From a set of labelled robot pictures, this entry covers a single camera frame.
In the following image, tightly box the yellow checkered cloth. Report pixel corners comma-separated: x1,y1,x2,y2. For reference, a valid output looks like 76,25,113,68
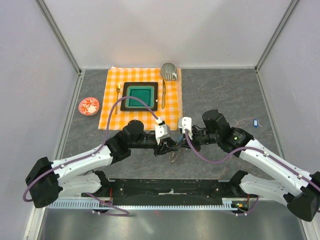
98,66,183,130

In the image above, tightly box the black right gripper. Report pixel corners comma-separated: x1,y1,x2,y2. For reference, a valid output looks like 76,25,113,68
177,125,220,152

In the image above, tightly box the grey striped mug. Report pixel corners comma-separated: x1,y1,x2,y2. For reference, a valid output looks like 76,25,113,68
160,62,179,81

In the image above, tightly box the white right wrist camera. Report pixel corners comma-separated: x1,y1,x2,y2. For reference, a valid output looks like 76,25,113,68
177,116,193,140

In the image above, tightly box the blue key tag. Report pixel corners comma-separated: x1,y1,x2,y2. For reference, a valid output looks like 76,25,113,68
252,118,262,128

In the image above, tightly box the aluminium corner post left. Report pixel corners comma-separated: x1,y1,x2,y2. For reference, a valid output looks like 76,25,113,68
35,0,82,76

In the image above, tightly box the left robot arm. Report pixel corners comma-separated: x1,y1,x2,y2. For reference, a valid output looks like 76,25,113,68
23,120,178,208

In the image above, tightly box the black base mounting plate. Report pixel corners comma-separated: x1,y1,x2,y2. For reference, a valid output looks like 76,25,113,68
93,178,248,205

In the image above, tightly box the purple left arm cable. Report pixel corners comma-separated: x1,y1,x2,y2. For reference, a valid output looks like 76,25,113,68
22,96,165,217

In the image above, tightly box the gold fork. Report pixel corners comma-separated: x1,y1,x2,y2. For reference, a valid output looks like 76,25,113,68
115,83,121,115

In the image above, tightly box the aluminium corner post right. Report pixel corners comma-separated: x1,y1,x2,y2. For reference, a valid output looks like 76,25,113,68
254,0,300,74

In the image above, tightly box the gold knife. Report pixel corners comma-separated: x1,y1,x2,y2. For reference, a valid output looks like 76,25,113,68
161,79,167,109

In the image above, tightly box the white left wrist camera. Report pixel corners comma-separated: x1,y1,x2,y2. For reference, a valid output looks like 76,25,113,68
154,121,170,146

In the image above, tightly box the aluminium corner post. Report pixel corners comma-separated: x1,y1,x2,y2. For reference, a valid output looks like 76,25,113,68
254,0,300,74
35,0,82,76

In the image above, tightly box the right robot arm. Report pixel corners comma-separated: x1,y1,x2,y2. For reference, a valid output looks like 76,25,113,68
178,109,320,222

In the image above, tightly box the grey slotted cable duct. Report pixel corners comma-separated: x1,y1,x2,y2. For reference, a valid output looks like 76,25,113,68
47,198,238,211

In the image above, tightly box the black teal square plate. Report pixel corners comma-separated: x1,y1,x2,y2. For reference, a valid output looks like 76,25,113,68
120,82,159,112

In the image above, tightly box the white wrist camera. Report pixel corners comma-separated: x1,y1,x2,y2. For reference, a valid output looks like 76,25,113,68
177,116,193,140
154,121,170,146

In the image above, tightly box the red white patterned bowl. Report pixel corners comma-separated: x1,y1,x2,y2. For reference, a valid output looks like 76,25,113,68
78,97,100,116

